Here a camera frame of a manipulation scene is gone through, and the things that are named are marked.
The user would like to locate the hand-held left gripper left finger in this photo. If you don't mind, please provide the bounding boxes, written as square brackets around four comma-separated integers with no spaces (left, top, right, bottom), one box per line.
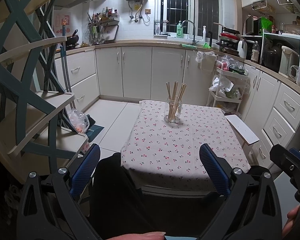
[16,143,102,240]

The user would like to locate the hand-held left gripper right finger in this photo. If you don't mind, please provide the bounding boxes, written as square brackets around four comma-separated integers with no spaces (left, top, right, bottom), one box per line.
[199,143,283,240]

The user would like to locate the clear glass jar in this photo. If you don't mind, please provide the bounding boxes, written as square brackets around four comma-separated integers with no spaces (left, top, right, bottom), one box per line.
[164,96,183,125]

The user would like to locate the bundle of wooden chopsticks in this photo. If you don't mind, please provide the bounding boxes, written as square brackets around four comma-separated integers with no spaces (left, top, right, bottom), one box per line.
[166,81,187,122]

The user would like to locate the spice rack with utensils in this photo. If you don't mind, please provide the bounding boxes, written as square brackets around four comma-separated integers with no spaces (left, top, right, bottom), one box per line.
[87,7,120,45]

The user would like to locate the person's right hand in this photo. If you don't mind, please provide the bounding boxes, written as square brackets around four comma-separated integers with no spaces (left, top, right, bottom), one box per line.
[282,204,300,239]

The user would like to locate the person's left hand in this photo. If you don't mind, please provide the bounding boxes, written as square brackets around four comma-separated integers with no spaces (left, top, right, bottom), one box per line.
[104,231,167,240]

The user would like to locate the cherry print tablecloth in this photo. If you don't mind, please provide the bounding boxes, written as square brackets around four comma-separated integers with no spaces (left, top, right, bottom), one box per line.
[120,100,252,192]

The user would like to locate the plastic bag with orange contents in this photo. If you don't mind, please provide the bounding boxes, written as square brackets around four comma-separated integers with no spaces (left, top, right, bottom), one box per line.
[67,109,89,133]

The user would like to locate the small white stool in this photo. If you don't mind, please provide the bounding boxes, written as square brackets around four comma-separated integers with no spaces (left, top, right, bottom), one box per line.
[225,114,260,155]

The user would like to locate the green vegetable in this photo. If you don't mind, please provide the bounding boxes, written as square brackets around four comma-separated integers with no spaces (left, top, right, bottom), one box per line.
[225,89,240,99]

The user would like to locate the white plastic bag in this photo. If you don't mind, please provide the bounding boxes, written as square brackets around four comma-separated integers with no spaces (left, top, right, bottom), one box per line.
[209,75,234,98]

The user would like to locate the white rolling cart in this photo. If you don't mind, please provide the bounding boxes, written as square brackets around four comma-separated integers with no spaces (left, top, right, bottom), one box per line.
[206,66,250,115]

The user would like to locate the white thermo pot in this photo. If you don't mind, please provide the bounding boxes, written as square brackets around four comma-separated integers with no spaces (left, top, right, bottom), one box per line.
[279,45,300,79]

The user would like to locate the teal dustpan with broom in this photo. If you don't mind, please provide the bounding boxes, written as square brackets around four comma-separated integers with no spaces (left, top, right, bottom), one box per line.
[60,21,73,93]

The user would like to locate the black rice cooker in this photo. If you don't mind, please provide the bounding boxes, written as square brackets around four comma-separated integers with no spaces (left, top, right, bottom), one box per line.
[262,39,283,72]

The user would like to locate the red packet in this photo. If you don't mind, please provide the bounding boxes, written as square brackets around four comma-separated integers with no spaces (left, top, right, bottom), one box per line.
[216,61,230,72]

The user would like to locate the clear bottle with dark liquid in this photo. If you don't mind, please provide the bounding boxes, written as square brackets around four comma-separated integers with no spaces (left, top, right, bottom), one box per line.
[251,41,260,63]

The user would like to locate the clear hanging plastic bag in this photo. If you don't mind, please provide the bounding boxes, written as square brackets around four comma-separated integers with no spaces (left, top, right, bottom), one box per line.
[195,51,217,74]

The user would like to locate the white base cabinets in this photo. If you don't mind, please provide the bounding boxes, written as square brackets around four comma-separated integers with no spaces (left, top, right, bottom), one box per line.
[54,42,300,180]

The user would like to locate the white jug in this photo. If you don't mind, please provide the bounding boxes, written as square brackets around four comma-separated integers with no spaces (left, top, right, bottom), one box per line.
[237,40,248,59]

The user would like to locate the white counter rack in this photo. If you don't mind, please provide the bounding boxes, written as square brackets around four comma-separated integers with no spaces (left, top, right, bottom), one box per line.
[241,29,300,78]

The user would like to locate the black wok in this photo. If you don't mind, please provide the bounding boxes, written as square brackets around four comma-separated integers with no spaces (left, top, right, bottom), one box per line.
[65,29,80,49]

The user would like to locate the stack of pans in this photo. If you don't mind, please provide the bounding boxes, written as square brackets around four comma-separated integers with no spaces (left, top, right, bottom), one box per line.
[213,22,241,55]

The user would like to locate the green bag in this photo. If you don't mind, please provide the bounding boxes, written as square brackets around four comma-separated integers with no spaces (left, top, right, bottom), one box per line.
[259,17,273,30]

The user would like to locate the microwave oven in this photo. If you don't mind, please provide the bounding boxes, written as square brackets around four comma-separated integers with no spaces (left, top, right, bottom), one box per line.
[245,15,260,36]

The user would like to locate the green dish soap bottle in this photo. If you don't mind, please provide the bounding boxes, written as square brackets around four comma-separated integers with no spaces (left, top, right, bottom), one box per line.
[176,21,184,39]

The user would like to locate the chrome faucet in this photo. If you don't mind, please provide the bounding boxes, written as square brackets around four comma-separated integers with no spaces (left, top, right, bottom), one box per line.
[181,20,198,46]

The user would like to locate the teal and beige shelf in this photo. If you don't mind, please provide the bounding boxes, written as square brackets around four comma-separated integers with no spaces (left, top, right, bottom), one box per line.
[0,0,89,183]

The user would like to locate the white framed window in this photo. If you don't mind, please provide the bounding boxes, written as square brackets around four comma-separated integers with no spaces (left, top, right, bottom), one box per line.
[154,0,222,39]

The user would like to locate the red wall posters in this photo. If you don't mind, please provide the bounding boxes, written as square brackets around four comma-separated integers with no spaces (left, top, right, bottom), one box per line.
[54,14,72,37]

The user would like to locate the hanging wire basket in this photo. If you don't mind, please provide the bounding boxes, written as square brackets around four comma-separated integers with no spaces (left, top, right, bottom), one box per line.
[251,0,277,14]

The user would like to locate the wire sink caddy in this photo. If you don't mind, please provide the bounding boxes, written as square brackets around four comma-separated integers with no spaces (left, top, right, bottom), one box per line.
[154,20,169,35]

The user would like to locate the water heater hoses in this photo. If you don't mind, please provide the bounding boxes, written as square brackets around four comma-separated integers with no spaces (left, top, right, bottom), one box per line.
[128,0,152,24]

